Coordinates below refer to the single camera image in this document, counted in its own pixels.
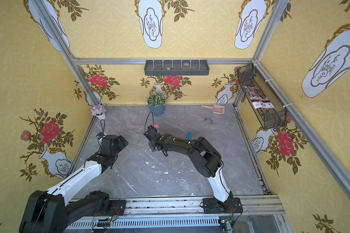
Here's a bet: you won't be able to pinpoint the flower seed packet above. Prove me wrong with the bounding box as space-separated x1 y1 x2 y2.
243 86 274 109

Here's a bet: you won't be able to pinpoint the grey wall shelf tray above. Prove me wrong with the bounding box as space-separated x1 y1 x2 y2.
144 59 210 76

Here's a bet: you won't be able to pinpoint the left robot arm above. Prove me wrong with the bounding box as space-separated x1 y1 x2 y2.
19 135 128 233

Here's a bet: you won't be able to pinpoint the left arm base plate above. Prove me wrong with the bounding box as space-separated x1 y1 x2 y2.
87 199 127 216

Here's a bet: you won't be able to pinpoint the pink flowers in white pot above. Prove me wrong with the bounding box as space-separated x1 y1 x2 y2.
90 104 106 120

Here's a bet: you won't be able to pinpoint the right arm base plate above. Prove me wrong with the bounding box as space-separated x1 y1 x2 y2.
199 197 243 214

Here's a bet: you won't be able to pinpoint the green plant in blue pot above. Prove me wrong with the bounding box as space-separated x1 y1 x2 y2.
147 91 167 116

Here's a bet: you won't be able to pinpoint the black wire basket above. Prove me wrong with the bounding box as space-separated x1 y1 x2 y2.
236 65 287 130

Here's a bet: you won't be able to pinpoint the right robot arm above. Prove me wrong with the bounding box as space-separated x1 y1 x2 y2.
144 126 233 203

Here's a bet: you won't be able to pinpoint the teal block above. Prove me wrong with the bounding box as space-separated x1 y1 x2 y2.
186 132 193 140

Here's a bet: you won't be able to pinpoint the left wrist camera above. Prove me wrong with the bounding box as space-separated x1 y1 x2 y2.
96 132 106 141

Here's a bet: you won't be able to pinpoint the aluminium rail frame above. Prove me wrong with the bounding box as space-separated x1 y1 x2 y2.
66 195 293 233

